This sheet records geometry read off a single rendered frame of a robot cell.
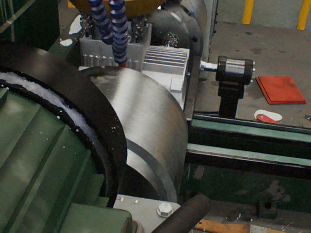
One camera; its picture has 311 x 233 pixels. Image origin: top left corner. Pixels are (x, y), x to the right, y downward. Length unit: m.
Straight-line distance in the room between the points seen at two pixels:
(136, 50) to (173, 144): 0.24
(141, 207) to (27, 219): 0.24
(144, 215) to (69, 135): 0.19
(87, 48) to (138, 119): 0.27
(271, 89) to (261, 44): 0.33
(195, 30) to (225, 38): 0.67
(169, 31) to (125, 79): 0.37
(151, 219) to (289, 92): 0.99
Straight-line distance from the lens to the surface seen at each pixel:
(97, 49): 0.84
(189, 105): 0.86
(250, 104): 1.32
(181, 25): 1.02
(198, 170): 0.94
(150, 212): 0.47
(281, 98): 1.36
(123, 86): 0.66
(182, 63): 0.85
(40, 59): 0.32
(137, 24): 0.80
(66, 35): 0.85
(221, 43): 1.64
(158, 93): 0.68
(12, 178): 0.26
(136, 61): 0.83
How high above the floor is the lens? 1.51
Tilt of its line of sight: 36 degrees down
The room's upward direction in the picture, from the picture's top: 4 degrees clockwise
